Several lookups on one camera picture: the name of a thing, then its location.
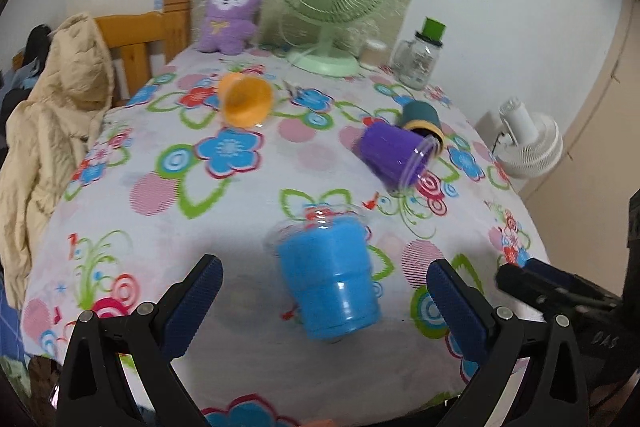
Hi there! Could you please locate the blue plastic cup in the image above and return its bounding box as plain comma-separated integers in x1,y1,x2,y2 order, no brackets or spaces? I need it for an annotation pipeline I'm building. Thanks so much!
266,202,381,341

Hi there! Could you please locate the purple plastic cup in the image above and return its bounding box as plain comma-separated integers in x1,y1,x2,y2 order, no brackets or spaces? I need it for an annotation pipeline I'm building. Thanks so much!
357,121,439,191

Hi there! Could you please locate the teal and yellow cup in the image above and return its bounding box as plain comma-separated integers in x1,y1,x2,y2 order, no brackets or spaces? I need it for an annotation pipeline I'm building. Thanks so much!
397,101,445,146

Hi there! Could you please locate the orange plastic cup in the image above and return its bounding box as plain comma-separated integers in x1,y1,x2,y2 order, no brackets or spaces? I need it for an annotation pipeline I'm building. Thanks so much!
218,72,273,129

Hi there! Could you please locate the white floor fan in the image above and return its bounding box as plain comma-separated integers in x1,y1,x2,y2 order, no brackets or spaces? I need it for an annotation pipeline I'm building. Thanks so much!
492,96,563,180

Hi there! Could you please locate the beige puffer jacket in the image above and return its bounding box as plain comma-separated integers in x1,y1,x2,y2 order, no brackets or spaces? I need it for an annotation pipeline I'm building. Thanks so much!
1,13,115,310

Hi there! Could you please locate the floral tablecloth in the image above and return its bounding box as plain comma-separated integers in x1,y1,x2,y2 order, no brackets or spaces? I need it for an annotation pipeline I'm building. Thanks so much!
21,49,546,426

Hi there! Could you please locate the glass jar green lid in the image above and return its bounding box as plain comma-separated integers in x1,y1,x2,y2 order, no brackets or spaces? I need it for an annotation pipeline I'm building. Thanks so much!
392,17,446,91

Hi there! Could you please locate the wooden chair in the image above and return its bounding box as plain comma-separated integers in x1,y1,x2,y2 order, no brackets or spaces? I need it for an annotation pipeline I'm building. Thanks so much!
96,0,192,106

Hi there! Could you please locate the cotton swab container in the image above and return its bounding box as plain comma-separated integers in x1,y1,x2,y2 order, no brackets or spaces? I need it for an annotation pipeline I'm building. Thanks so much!
358,38,388,70

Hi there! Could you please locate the purple plush toy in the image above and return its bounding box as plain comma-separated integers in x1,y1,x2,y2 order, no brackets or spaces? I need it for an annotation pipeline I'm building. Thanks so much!
196,0,262,55

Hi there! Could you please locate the white fan cable plug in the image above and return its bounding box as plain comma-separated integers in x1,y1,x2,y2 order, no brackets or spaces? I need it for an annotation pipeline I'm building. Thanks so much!
282,79,305,101

